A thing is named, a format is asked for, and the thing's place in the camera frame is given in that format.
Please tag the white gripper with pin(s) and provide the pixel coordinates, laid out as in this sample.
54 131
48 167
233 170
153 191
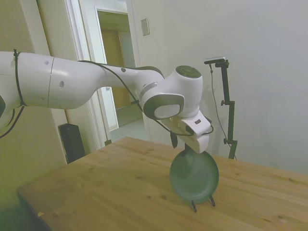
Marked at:
198 144

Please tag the black camera stand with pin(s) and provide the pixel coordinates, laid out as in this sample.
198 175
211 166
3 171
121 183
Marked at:
230 115

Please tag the black upright box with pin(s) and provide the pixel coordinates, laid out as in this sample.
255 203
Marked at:
72 142

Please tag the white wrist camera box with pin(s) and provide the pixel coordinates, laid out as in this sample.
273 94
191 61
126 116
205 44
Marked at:
199 126

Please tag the green round plate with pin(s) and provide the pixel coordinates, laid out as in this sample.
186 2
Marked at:
199 183

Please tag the beige wall switch plate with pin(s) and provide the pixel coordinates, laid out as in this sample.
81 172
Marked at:
145 27

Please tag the grey exterior camera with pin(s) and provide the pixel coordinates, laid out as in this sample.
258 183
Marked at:
215 59

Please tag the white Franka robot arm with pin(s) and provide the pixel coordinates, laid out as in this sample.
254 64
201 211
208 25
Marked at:
72 83

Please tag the small orange scrap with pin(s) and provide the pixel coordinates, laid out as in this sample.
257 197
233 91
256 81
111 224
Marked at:
41 213

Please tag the white open door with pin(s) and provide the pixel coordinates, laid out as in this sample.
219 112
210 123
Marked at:
96 31

